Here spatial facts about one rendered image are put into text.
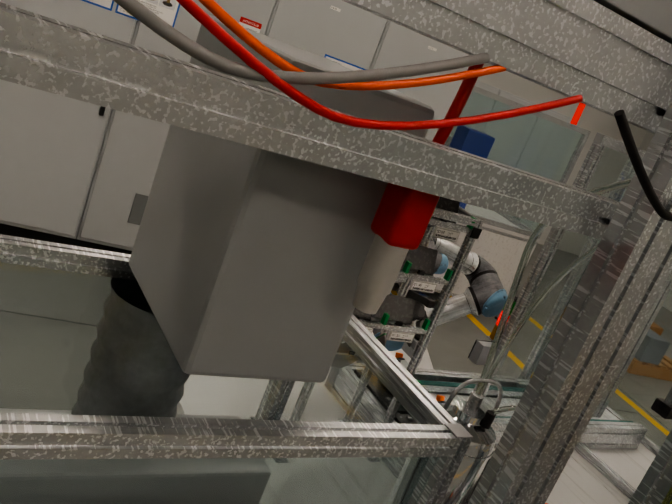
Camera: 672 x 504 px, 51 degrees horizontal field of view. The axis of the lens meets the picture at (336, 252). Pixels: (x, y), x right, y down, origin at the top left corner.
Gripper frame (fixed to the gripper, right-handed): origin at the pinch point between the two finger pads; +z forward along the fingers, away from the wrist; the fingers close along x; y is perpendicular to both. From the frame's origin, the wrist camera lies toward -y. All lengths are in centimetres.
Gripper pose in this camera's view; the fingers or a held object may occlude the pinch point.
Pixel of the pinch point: (416, 342)
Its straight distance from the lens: 238.5
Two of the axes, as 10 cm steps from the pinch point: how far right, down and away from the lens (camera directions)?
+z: 0.2, 9.5, -3.0
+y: -5.6, 2.6, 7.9
